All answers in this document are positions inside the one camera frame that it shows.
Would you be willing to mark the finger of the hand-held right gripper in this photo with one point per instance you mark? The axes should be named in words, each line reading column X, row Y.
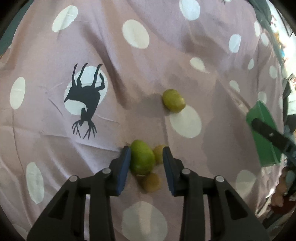
column 270, row 135

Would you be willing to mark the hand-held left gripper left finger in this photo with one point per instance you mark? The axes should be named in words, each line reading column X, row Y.
column 123, row 166

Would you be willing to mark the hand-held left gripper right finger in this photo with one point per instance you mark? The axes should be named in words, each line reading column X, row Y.
column 168, row 169

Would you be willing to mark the pink polka dot blanket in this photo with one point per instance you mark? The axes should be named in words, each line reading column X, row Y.
column 138, row 69

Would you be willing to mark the small yellow-green fruit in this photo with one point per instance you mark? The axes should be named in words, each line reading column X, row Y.
column 158, row 154
column 151, row 182

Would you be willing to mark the colourful printed cloth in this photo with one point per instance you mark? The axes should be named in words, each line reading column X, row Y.
column 281, row 39

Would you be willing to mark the green plastic bowl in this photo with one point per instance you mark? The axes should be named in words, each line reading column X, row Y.
column 266, row 153

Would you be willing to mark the green fruit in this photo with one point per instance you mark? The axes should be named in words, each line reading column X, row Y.
column 142, row 157
column 173, row 100

